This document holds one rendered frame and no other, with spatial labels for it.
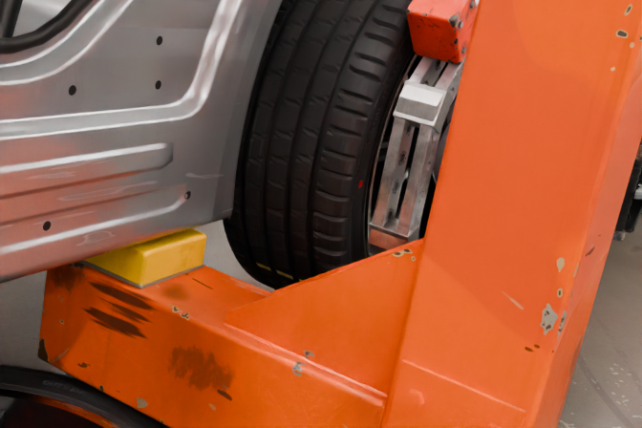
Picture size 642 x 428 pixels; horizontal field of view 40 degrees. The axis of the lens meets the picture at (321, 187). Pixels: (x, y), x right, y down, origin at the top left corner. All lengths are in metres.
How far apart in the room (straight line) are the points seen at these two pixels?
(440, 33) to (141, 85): 0.42
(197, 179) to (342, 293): 0.29
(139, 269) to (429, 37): 0.51
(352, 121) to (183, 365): 0.40
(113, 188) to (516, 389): 0.50
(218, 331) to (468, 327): 0.32
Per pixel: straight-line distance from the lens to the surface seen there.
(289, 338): 1.07
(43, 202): 1.00
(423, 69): 1.31
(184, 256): 1.24
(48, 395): 1.29
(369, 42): 1.29
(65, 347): 1.29
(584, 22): 0.87
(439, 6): 1.26
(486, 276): 0.92
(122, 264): 1.20
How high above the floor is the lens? 1.15
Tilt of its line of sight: 15 degrees down
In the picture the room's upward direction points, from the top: 11 degrees clockwise
